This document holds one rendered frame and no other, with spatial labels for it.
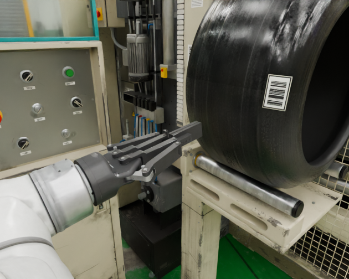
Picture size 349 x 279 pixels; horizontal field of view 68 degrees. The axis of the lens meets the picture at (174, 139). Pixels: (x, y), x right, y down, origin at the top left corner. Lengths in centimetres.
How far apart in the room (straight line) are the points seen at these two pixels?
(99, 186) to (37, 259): 13
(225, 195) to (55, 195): 52
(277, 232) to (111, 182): 46
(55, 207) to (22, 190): 4
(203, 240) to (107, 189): 83
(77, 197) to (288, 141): 40
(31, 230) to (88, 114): 68
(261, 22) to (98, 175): 39
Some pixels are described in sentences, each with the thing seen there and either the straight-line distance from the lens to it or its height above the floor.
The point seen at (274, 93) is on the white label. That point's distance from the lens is 50.
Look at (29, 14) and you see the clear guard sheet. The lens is 87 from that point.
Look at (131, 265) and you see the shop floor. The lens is 174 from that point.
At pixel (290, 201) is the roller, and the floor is 92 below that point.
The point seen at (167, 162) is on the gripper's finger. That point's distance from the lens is 41.
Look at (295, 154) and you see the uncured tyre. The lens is 60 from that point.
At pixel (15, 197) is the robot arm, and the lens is 36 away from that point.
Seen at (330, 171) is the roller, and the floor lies 90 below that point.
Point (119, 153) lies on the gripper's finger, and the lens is 42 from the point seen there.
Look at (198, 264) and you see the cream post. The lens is 126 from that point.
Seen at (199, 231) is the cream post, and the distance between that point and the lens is 113.
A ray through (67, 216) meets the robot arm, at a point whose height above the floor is 108.
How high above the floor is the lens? 129
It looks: 22 degrees down
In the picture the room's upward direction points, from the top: straight up
